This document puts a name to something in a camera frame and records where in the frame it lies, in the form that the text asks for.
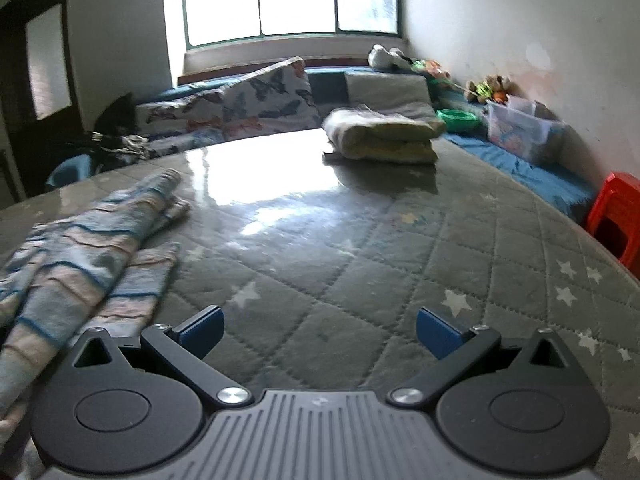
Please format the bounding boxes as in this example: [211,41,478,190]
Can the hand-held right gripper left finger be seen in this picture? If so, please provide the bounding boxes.
[69,306,252,407]

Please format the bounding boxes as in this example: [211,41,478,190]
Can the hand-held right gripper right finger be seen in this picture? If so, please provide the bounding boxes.
[387,306,580,406]

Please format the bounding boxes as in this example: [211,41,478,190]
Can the blue striped sweater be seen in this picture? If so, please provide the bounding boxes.
[0,169,192,436]

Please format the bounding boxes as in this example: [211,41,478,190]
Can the grey quilted star tablecloth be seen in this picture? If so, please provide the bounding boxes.
[0,129,640,480]

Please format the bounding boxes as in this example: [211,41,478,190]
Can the blue sofa bench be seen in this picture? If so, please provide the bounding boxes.
[145,62,598,226]

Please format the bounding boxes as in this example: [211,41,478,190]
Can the folded olive towel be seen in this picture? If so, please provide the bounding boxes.
[321,105,446,163]

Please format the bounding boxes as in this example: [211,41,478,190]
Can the blue chair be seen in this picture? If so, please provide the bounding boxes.
[45,155,96,191]

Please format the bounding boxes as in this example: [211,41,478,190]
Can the red plastic stool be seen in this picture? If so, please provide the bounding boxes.
[586,172,640,281]

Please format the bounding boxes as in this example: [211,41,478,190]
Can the green plastic basin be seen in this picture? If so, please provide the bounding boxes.
[436,108,480,133]

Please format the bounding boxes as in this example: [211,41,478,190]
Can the clear plastic storage box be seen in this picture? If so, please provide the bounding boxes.
[486,99,568,166]

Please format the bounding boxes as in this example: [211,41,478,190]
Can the black clothing pile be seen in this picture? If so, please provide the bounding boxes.
[75,92,161,171]

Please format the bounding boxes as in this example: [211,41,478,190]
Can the large butterfly print cushion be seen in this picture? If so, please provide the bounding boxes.
[220,57,323,136]

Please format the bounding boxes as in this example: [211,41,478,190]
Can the grey pillow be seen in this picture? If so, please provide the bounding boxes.
[344,71,436,121]

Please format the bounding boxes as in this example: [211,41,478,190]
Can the brown plush toys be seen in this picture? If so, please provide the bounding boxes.
[465,75,513,103]

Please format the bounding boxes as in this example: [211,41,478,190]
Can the green orange plush toy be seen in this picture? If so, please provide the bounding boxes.
[412,59,451,81]

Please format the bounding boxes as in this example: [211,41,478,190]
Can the white plush toy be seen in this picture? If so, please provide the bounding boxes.
[369,44,413,70]

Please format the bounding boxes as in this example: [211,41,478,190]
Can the dark wooden door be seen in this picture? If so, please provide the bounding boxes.
[0,0,86,201]

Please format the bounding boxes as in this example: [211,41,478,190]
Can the green framed window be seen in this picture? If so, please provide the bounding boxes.
[165,0,403,51]

